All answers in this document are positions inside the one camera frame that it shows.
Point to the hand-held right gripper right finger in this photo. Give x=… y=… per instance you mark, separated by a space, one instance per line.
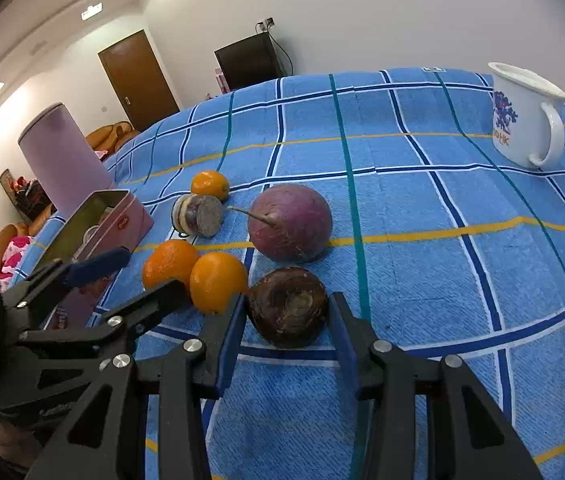
x=342 y=345

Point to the purple round fruit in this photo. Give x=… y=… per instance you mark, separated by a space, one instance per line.
x=292 y=225

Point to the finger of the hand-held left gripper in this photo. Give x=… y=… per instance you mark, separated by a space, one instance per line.
x=152 y=300
x=97 y=265

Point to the white mug with blue print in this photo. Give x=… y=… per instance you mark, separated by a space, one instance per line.
x=512 y=115

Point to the brown armchair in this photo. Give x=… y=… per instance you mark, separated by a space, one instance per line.
x=2 y=237

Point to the wall socket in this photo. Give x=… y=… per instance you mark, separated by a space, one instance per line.
x=266 y=23

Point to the pink metal tin box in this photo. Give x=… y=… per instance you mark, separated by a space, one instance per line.
x=122 y=222

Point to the pink floral cloth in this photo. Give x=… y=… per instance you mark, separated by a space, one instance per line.
x=15 y=255

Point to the brown wooden door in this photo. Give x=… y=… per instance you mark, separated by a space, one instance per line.
x=137 y=80

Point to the person's left hand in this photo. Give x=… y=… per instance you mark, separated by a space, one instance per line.
x=10 y=442

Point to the pink electric kettle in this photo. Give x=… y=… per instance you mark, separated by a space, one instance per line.
x=62 y=160

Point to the small orange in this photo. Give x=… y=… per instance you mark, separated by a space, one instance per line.
x=210 y=185

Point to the dark brown water chestnut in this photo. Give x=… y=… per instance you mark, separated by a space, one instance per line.
x=287 y=310

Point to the dark chair with clothes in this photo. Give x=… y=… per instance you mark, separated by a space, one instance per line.
x=25 y=195

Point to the black television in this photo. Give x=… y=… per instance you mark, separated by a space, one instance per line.
x=247 y=62

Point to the orange-brown leather sofa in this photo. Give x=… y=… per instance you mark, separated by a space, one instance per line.
x=112 y=135

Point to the blue checked tablecloth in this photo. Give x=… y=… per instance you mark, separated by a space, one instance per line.
x=412 y=260

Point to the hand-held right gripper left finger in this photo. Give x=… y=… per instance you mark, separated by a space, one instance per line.
x=227 y=345

